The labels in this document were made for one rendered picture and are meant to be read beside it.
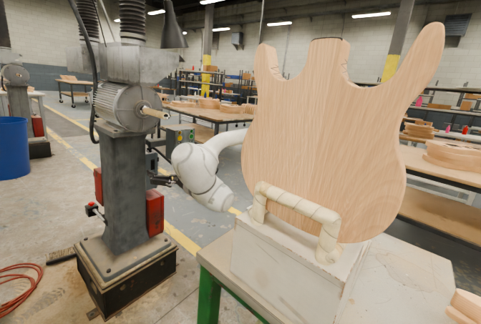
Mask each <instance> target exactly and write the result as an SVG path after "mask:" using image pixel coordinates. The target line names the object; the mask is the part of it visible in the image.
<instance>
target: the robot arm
mask: <svg viewBox="0 0 481 324"><path fill-rule="evenodd" d="M247 130H248V128H245V129H238V130H233V131H229V132H223V133H220V134H217V135H215V136H214V137H213V138H211V139H209V140H208V141H207V142H206V143H204V144H193V143H189V142H186V143H182V144H179V145H178V146H177V147H176V148H175V149H174V150H173V153H172V155H171V163H172V166H173V169H174V171H175V174H174V175H157V174H155V173H154V172H152V171H151V170H149V169H147V176H149V177H150V184H151V185H162V186H167V187H172V185H173V184H177V185H178V186H179V187H181V188H182V189H183V190H184V191H185V192H186V193H187V194H189V195H190V196H191V197H194V198H195V199H196V200H197V202H199V203H200V204H201V205H203V206H204V207H207V208H208V209H209V210H212V211H215V212H226V211H228V210H229V209H230V208H231V206H232V205H233V201H234V198H235V195H234V193H233V192H232V190H231V189H230V188H229V187H228V186H227V185H225V184H224V183H223V181H221V180H220V179H219V178H218V177H217V176H216V175H215V171H216V168H217V166H218V163H219V161H218V155H219V154H220V152H221V150H222V149H224V148H225V147H228V146H231V145H235V144H242V143H243V140H244V137H245V135H246V132H247ZM172 177H173V180H172Z"/></svg>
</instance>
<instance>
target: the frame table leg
mask: <svg viewBox="0 0 481 324"><path fill-rule="evenodd" d="M212 275H213V274H211V273H210V272H209V271H208V270H206V269H205V268H204V267H203V266H202V265H200V283H199V295H198V317H197V324H218V317H219V310H220V295H221V286H219V284H217V282H215V281H212Z"/></svg>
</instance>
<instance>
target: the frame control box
mask: <svg viewBox="0 0 481 324"><path fill-rule="evenodd" d="M191 129H193V133H190V130H191ZM179 130H181V131H182V134H181V135H179V134H178V131H179ZM191 134H193V138H192V139H191V138H190V135H191ZM179 136H181V137H182V139H181V140H178V137H179ZM186 142H189V143H193V144H195V128H192V127H189V126H180V127H167V128H166V145H165V155H164V154H163V153H162V152H160V151H159V150H158V149H157V148H155V147H152V148H150V149H149V151H147V152H148V153H151V152H152V149H154V150H155V151H156V152H158V153H159V154H160V155H161V156H162V157H163V158H164V159H165V160H166V161H168V162H169V163H170V164H171V165H172V163H171V161H170V160H169V159H171V155H172V153H173V150H174V149H175V148H176V147H177V146H178V145H179V144H182V143H186Z"/></svg>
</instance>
